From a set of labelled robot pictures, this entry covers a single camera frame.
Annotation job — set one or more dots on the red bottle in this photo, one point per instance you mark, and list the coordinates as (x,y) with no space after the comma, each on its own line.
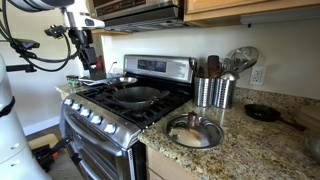
(100,63)

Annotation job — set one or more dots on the white wall outlet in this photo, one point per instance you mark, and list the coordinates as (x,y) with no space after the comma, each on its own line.
(257,75)

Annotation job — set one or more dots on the black camera stand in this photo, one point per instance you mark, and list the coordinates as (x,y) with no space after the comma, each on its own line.
(25,44)

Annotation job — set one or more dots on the small jar with green label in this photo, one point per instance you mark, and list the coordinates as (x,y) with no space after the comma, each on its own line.
(72,81)

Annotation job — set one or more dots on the wooden upper cabinet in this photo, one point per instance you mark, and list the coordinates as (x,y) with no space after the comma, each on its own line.
(233,8)

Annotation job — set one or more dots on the stainless steel frying pan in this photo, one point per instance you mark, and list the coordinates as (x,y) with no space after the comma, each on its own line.
(126,80)

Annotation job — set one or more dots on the silver stove knob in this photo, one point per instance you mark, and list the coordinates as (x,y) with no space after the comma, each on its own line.
(110,128)
(68,102)
(96,119)
(85,112)
(76,106)

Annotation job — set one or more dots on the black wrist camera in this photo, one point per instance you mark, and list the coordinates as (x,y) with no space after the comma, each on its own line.
(55,31)

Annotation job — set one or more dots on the steel lid with brown knob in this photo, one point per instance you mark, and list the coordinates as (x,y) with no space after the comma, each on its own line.
(196,135)

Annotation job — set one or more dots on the black tool with orange part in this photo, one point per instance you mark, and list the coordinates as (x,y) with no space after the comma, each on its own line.
(46,155)

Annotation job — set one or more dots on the stainless steel gas stove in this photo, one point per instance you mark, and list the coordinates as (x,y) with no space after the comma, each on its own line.
(106,133)

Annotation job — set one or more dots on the perforated steel utensil holder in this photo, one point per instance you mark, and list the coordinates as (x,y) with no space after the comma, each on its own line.
(224,95)
(203,93)

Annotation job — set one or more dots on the small black skillet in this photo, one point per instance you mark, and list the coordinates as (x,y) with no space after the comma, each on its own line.
(261,112)

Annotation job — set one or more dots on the light wooden lower cabinet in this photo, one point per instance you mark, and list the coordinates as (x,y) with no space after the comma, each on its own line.
(163,166)

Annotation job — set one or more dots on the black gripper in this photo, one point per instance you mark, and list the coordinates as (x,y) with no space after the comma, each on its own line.
(80,38)

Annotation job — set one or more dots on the silver ladle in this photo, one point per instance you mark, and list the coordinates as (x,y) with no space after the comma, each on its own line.
(230,76)

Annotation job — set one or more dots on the dark metal spoon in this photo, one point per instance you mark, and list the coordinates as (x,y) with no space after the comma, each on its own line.
(193,65)

